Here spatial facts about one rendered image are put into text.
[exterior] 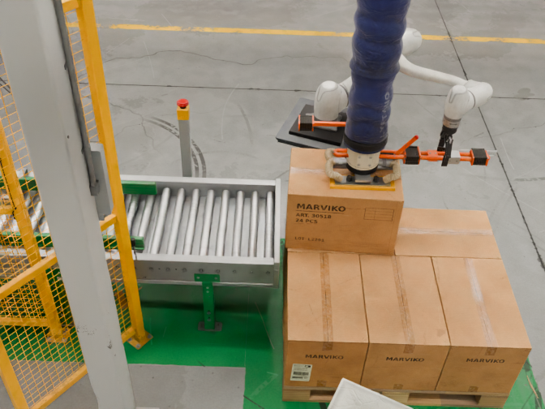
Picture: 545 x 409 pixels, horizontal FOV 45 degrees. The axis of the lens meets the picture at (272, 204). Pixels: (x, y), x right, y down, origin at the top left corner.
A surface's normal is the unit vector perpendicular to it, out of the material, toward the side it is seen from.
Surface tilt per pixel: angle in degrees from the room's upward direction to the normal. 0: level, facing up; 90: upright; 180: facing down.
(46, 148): 90
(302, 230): 90
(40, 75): 90
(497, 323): 0
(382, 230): 90
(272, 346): 0
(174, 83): 0
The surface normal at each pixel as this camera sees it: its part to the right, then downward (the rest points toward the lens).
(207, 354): 0.04, -0.74
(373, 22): -0.37, 0.37
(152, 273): -0.01, 0.67
